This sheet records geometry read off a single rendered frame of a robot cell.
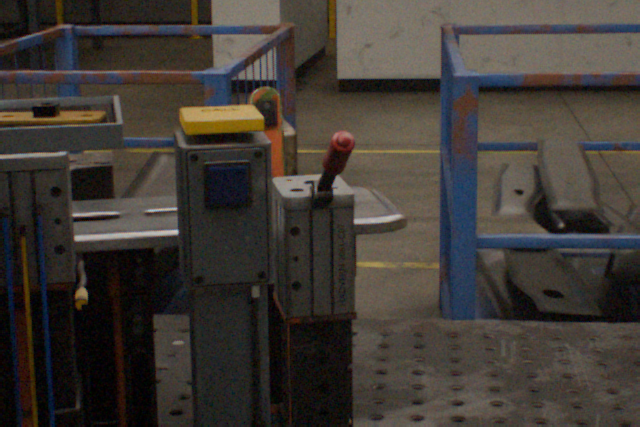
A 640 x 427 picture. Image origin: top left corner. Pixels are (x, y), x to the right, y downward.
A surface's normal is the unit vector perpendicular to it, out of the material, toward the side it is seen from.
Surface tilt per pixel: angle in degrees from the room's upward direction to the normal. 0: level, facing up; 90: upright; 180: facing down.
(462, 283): 90
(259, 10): 90
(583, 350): 0
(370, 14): 90
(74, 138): 90
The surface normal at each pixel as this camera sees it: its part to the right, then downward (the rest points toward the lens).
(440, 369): -0.01, -0.97
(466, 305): -0.07, 0.22
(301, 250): 0.18, 0.22
